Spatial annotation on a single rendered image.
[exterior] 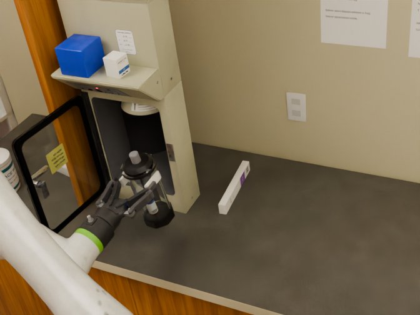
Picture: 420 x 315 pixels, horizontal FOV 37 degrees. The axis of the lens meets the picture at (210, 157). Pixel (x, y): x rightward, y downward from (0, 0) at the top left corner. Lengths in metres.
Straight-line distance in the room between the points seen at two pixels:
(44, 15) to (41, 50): 0.10
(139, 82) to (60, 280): 0.72
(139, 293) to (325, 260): 0.63
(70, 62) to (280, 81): 0.76
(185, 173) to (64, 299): 0.92
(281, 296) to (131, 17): 0.92
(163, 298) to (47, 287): 0.84
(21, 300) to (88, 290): 1.38
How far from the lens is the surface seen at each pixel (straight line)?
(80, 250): 1.74
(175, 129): 2.04
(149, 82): 1.86
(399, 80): 2.14
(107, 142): 2.23
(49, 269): 1.34
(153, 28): 1.85
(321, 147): 2.37
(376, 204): 2.21
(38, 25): 2.03
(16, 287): 2.66
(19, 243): 1.35
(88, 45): 1.91
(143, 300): 2.21
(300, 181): 2.30
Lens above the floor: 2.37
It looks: 36 degrees down
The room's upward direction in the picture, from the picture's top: 8 degrees counter-clockwise
